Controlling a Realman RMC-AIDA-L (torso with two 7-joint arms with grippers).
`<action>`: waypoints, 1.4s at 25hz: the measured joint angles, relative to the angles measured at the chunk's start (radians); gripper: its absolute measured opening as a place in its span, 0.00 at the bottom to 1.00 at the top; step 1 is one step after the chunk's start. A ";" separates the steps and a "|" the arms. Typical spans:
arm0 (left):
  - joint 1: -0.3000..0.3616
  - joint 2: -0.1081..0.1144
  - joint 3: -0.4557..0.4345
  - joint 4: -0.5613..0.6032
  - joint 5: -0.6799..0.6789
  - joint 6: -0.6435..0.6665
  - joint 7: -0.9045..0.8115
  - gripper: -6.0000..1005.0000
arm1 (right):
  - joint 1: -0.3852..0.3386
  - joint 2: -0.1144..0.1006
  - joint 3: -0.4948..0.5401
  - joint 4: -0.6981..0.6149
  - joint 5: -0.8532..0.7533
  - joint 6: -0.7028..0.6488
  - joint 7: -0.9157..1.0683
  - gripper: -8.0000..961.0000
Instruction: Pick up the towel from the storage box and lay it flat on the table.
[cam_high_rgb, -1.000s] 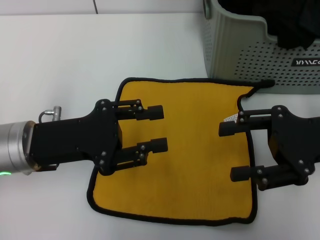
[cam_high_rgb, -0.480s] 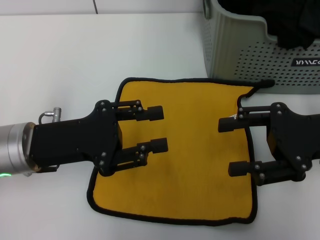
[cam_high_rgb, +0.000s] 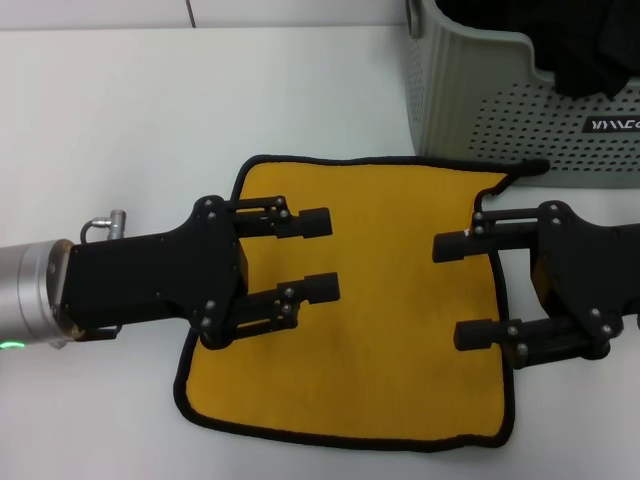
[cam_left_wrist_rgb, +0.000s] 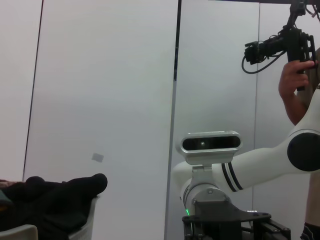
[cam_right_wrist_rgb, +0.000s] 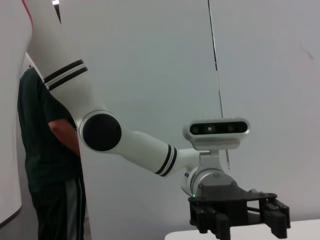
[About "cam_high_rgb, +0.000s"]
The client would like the silver metal cable connector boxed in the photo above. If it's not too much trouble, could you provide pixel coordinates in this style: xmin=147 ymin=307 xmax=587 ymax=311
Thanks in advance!
xmin=79 ymin=209 xmax=129 ymax=245

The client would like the black cloth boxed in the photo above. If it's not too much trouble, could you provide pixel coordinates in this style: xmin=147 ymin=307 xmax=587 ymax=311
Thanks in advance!
xmin=532 ymin=0 xmax=640 ymax=100

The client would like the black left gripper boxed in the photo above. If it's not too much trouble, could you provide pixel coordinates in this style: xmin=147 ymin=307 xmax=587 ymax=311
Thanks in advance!
xmin=60 ymin=194 xmax=250 ymax=351

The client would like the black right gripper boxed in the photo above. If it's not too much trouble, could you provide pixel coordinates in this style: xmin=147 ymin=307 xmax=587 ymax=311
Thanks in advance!
xmin=432 ymin=199 xmax=640 ymax=370

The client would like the grey perforated plastic storage basket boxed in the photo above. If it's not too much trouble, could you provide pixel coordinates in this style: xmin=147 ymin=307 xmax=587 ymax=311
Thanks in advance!
xmin=403 ymin=0 xmax=640 ymax=189

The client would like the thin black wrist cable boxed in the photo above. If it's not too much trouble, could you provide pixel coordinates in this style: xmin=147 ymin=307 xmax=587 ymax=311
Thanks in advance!
xmin=74 ymin=323 xmax=121 ymax=342

